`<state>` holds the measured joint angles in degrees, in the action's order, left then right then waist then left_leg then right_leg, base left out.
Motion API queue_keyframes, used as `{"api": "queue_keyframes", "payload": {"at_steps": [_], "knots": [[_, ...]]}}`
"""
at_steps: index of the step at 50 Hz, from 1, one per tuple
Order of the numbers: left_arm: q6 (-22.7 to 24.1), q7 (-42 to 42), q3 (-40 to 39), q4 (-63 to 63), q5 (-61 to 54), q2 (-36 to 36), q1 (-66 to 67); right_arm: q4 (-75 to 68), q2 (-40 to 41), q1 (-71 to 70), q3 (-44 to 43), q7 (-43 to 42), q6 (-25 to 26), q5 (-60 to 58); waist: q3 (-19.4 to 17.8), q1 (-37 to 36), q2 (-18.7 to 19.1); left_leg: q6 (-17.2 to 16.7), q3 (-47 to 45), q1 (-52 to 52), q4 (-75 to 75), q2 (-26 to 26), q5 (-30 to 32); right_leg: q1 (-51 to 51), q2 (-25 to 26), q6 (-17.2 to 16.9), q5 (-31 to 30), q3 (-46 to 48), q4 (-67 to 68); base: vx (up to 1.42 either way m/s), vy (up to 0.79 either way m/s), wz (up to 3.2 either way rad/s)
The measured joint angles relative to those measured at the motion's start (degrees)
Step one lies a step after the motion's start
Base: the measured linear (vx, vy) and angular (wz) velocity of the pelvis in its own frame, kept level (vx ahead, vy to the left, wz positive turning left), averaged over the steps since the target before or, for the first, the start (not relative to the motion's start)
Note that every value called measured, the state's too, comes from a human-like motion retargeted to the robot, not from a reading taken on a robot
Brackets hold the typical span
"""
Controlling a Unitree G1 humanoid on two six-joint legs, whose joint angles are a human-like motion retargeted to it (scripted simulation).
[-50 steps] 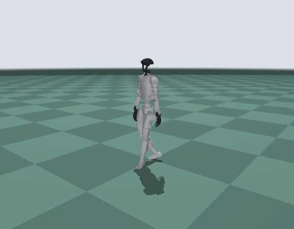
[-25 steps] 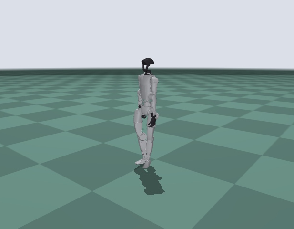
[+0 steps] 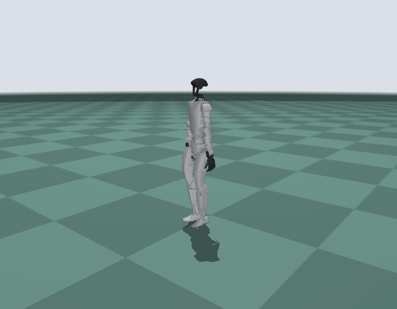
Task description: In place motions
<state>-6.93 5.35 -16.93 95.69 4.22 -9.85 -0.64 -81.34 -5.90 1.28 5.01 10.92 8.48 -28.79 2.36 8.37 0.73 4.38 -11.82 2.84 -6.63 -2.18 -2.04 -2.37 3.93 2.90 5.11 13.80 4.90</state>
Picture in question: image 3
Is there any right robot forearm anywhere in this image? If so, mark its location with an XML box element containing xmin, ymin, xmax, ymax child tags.
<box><xmin>185</xmin><ymin>127</ymin><xmax>193</xmax><ymax>145</ymax></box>

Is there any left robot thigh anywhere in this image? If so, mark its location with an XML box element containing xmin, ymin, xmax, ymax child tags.
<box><xmin>194</xmin><ymin>149</ymin><xmax>208</xmax><ymax>194</ymax></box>

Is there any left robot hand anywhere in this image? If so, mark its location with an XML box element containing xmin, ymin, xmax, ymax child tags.
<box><xmin>204</xmin><ymin>151</ymin><xmax>216</xmax><ymax>171</ymax></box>

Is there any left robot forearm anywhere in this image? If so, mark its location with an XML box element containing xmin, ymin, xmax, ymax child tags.
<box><xmin>203</xmin><ymin>127</ymin><xmax>214</xmax><ymax>156</ymax></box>

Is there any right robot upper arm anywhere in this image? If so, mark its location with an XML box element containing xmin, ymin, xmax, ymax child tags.
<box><xmin>187</xmin><ymin>101</ymin><xmax>191</xmax><ymax>128</ymax></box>

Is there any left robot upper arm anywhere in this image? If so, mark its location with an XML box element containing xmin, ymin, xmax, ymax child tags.
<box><xmin>200</xmin><ymin>103</ymin><xmax>212</xmax><ymax>135</ymax></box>

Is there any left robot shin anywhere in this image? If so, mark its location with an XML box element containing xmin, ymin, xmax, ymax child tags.
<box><xmin>196</xmin><ymin>185</ymin><xmax>208</xmax><ymax>220</ymax></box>

